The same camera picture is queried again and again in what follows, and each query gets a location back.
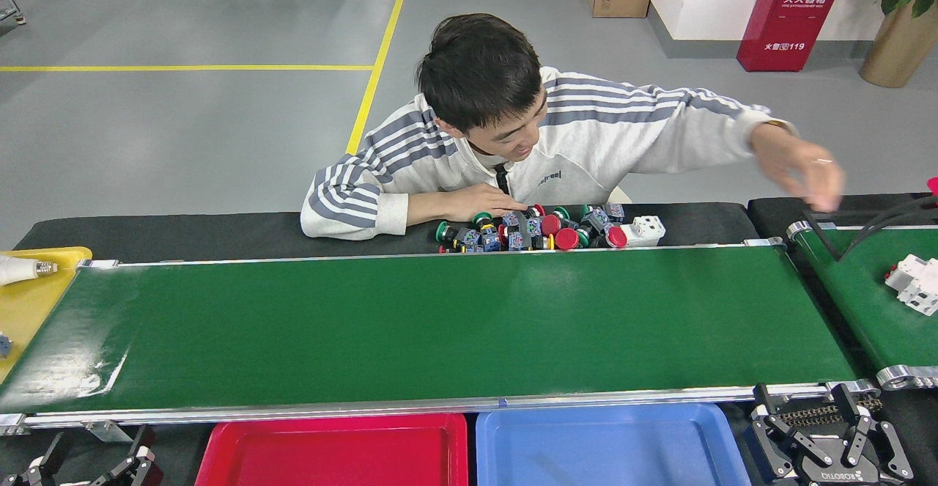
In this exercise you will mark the grey white chair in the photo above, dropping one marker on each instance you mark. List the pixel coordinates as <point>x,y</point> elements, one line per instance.
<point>619,194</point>

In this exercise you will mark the potted plant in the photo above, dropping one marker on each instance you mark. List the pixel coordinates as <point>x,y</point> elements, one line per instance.
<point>898,46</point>

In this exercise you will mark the person's right hand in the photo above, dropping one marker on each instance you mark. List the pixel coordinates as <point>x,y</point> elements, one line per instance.
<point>476,204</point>

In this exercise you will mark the white circuit breaker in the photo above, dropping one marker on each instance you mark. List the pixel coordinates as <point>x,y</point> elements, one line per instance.
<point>648,229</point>
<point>912,288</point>

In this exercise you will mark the orange push button switch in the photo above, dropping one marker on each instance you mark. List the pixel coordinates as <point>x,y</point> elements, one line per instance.
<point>4,344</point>

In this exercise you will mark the yellow push button switch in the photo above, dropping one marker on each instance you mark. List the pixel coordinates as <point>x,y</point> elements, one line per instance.
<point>515,240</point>

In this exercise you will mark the yellow plastic tray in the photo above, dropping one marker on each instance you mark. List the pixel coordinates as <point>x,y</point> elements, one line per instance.
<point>29,310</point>

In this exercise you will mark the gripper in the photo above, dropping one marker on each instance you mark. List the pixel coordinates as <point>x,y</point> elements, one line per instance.
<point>835,475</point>

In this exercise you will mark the green conveyor belt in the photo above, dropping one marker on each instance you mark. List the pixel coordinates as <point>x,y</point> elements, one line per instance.
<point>440,325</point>
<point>865,303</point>

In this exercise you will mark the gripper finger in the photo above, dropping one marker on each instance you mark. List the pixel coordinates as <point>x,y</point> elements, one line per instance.
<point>143,464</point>
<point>57,453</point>

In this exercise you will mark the metal frame rack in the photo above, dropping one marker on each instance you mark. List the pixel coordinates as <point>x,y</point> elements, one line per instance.
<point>10,1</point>

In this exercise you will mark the black guide bracket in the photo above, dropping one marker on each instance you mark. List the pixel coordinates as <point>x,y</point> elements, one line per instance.
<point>824,237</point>

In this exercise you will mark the blue plastic tray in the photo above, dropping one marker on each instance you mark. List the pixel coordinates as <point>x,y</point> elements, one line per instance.
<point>608,449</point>

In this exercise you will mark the white light bulb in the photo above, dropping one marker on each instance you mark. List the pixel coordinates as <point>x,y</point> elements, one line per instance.
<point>15,270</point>

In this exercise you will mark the red plastic tray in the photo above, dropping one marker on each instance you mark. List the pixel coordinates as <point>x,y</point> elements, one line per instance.
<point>330,457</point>

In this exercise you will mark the person's left hand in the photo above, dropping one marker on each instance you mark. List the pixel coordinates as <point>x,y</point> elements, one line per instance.
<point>799,171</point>

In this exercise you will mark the red fire extinguisher cabinet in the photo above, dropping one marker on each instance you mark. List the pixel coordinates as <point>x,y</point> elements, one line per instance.
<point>788,24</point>

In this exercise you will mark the person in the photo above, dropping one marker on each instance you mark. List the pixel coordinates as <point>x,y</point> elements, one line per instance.
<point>571,149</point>

